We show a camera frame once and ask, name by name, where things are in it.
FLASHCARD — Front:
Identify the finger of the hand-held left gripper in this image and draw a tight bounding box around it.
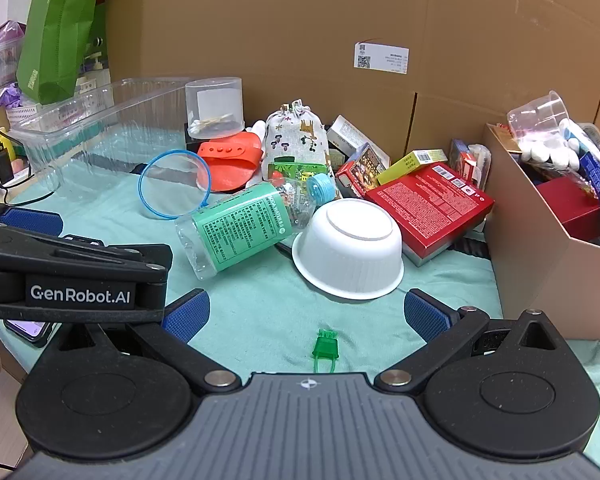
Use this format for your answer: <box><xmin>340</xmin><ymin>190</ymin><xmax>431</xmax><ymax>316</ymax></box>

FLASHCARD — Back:
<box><xmin>0</xmin><ymin>205</ymin><xmax>106</xmax><ymax>247</ymax></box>

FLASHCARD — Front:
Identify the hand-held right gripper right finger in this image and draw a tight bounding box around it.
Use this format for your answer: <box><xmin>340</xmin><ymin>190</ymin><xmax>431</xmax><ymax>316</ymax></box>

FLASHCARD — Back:
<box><xmin>375</xmin><ymin>288</ymin><xmax>576</xmax><ymax>395</ymax></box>

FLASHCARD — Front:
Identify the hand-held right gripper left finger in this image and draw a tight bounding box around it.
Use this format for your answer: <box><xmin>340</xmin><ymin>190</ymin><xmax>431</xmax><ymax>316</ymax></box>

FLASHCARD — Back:
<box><xmin>55</xmin><ymin>289</ymin><xmax>242</xmax><ymax>396</ymax></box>

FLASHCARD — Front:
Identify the printed cloth drawstring pouch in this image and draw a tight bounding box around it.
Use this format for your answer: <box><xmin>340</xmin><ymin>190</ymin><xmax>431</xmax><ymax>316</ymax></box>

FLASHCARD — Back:
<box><xmin>262</xmin><ymin>100</ymin><xmax>330</xmax><ymax>181</ymax></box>

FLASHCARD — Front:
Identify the smartphone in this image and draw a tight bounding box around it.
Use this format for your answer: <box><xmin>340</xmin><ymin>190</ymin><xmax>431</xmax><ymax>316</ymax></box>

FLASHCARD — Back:
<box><xmin>2</xmin><ymin>317</ymin><xmax>56</xmax><ymax>348</ymax></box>

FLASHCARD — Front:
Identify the white plastic bowl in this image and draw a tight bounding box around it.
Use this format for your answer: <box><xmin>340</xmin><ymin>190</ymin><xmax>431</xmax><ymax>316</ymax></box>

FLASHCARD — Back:
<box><xmin>292</xmin><ymin>198</ymin><xmax>406</xmax><ymax>301</ymax></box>

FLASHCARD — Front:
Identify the green label plastic bottle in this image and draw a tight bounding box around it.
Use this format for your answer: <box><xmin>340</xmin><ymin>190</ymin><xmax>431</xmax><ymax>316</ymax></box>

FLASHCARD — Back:
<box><xmin>175</xmin><ymin>172</ymin><xmax>333</xmax><ymax>281</ymax></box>

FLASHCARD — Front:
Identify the small green plastic clip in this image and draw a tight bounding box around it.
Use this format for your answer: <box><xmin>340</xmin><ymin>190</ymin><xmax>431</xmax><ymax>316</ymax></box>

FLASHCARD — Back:
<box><xmin>311</xmin><ymin>328</ymin><xmax>339</xmax><ymax>375</ymax></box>

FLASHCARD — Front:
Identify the white plastic basket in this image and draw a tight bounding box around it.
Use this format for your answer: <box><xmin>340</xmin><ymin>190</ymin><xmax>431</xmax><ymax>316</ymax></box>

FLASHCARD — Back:
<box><xmin>5</xmin><ymin>102</ymin><xmax>41</xmax><ymax>128</ymax></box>

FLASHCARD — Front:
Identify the blue-rimmed clear round lid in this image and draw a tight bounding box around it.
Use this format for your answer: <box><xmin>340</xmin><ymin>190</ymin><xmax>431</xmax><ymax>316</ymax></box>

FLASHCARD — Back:
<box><xmin>139</xmin><ymin>149</ymin><xmax>212</xmax><ymax>221</ymax></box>

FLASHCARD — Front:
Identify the large red flat box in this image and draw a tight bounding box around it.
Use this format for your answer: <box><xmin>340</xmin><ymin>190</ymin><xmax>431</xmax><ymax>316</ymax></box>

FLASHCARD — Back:
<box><xmin>364</xmin><ymin>162</ymin><xmax>496</xmax><ymax>267</ymax></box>

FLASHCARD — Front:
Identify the brown cardboard bin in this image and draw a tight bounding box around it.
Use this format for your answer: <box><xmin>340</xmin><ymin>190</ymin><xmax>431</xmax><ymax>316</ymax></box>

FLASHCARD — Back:
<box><xmin>482</xmin><ymin>122</ymin><xmax>600</xmax><ymax>341</ymax></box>

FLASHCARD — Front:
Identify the yellow-green small box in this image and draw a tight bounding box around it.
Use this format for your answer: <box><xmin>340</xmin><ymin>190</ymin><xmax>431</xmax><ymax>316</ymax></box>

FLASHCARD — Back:
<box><xmin>376</xmin><ymin>149</ymin><xmax>449</xmax><ymax>186</ymax></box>

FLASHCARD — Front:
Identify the small blue carton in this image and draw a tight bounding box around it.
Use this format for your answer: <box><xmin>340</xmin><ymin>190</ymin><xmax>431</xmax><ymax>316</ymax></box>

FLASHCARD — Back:
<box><xmin>448</xmin><ymin>138</ymin><xmax>476</xmax><ymax>176</ymax></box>

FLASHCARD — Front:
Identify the dark red box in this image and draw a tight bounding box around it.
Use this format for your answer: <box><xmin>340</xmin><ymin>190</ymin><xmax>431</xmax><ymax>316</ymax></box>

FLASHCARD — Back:
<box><xmin>535</xmin><ymin>177</ymin><xmax>600</xmax><ymax>241</ymax></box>

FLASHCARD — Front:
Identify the green snack packet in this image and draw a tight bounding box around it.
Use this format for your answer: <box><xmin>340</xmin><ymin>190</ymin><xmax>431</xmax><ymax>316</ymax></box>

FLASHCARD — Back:
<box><xmin>267</xmin><ymin>156</ymin><xmax>328</xmax><ymax>181</ymax></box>

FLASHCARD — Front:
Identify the purple plastic bag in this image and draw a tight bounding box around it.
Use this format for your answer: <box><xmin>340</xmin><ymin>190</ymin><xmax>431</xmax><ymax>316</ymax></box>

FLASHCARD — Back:
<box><xmin>0</xmin><ymin>20</ymin><xmax>28</xmax><ymax>48</ymax></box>

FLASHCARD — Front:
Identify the green non-woven bag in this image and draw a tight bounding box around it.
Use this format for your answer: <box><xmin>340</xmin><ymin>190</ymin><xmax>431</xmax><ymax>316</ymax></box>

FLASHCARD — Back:
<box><xmin>16</xmin><ymin>0</ymin><xmax>105</xmax><ymax>103</ymax></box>

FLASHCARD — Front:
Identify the bundle of cotton swabs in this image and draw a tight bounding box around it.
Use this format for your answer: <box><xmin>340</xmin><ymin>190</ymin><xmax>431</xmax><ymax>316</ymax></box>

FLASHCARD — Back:
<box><xmin>189</xmin><ymin>115</ymin><xmax>233</xmax><ymax>133</ymax></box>

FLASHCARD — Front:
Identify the white small carton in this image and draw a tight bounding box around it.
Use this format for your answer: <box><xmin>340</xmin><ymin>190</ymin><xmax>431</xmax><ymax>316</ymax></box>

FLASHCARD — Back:
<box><xmin>326</xmin><ymin>115</ymin><xmax>376</xmax><ymax>158</ymax></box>

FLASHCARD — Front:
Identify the clear cylindrical plastic container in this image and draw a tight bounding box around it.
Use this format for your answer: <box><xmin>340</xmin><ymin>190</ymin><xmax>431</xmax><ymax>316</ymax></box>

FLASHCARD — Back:
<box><xmin>185</xmin><ymin>76</ymin><xmax>244</xmax><ymax>141</ymax></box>

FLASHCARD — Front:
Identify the clear plastic cup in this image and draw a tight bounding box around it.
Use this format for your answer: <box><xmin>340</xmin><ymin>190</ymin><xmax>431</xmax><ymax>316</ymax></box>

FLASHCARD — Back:
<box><xmin>506</xmin><ymin>91</ymin><xmax>571</xmax><ymax>143</ymax></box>

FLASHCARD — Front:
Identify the white and blue tube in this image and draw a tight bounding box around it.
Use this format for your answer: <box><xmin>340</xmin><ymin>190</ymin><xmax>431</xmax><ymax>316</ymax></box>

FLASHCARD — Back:
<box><xmin>560</xmin><ymin>119</ymin><xmax>600</xmax><ymax>156</ymax></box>

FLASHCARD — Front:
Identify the white shipping label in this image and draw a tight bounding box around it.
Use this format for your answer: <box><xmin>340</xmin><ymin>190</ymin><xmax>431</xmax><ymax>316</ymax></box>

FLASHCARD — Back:
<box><xmin>352</xmin><ymin>41</ymin><xmax>410</xmax><ymax>73</ymax></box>

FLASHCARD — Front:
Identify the large brown cardboard box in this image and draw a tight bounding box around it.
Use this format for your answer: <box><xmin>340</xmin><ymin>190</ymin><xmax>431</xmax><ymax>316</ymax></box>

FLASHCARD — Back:
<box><xmin>104</xmin><ymin>0</ymin><xmax>600</xmax><ymax>181</ymax></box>

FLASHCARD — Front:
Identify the black strap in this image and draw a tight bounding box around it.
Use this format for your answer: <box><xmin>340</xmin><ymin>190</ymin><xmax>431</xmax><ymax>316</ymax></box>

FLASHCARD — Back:
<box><xmin>452</xmin><ymin>237</ymin><xmax>491</xmax><ymax>261</ymax></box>

